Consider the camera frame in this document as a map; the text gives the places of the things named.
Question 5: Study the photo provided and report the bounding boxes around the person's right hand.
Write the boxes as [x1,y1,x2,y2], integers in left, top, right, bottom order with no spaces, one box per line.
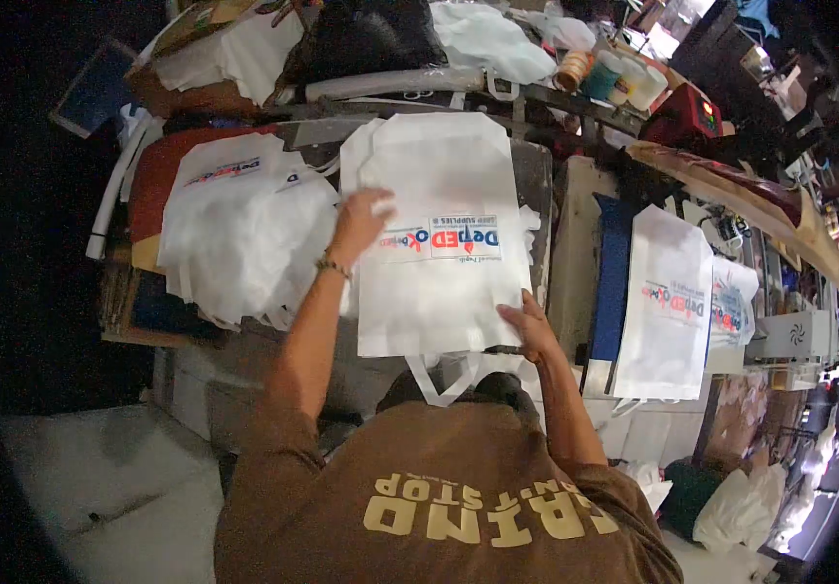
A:
[496,289,563,365]

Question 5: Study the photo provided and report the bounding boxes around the person's left hand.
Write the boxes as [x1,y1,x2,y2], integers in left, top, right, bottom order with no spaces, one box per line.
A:
[326,187,397,273]

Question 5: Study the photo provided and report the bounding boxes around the person's left fingers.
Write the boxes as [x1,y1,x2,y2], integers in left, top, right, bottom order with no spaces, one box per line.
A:
[347,187,397,229]

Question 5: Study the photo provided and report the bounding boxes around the white printed tote bag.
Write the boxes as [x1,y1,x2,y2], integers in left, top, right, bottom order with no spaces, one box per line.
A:
[609,203,715,417]
[339,111,541,408]
[708,255,761,349]

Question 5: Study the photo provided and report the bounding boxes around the blue flat pad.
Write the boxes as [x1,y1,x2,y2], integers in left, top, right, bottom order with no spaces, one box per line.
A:
[586,193,641,367]

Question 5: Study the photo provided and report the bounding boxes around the white rolled tube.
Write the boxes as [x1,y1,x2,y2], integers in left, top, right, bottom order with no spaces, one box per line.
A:
[295,68,487,105]

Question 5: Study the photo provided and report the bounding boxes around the pile of white tote bags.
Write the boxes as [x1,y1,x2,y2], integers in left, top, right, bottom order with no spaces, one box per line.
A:
[157,133,342,333]

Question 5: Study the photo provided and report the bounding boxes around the black bag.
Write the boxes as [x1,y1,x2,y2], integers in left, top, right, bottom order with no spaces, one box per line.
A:
[284,0,451,90]

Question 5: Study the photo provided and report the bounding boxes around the white plastic sack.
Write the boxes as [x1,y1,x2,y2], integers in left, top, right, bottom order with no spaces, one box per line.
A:
[429,0,559,86]
[692,463,790,553]

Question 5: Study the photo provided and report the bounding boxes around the person's body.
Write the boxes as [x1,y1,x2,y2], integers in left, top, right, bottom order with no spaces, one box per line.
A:
[214,371,685,584]

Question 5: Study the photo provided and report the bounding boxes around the row of thread spools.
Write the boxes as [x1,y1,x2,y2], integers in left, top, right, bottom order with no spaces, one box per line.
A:
[555,49,670,112]

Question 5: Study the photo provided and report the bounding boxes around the long wooden board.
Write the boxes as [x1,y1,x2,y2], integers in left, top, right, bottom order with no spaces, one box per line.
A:
[625,141,839,302]

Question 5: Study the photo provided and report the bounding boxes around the red machine box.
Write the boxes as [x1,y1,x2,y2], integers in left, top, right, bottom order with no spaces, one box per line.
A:
[639,82,726,149]

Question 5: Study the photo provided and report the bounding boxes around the dark green bag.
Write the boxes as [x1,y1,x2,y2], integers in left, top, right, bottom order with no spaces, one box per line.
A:
[657,457,728,543]

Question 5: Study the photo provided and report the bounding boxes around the white pipe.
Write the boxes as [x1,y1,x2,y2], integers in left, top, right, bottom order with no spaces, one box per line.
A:
[85,113,153,261]

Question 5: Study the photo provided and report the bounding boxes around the grey box with fan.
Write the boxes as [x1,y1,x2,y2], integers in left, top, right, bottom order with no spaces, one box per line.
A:
[745,310,839,367]

